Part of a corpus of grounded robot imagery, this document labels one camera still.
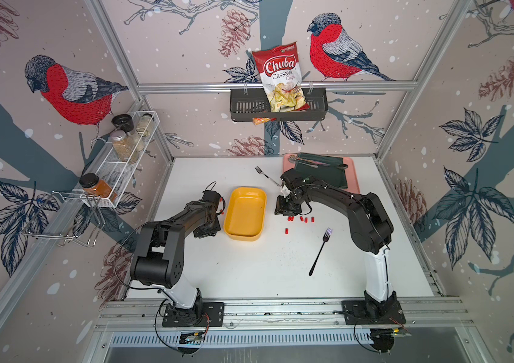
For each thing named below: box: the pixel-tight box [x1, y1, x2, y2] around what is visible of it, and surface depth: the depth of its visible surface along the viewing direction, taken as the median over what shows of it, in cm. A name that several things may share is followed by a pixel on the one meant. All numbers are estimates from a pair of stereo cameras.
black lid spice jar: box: [111, 113, 134, 134], surface depth 75 cm
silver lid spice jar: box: [110, 129, 139, 164], surface depth 74 cm
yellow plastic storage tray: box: [223, 186, 267, 242], surface depth 99 cm
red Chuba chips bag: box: [252, 41, 310, 112], surface depth 86 cm
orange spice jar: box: [79, 172, 118, 202], surface depth 62 cm
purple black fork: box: [308, 227, 333, 277], surface depth 94 cm
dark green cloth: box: [294, 152, 349, 189], surface depth 120 cm
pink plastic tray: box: [282, 153, 361, 195], surface depth 117 cm
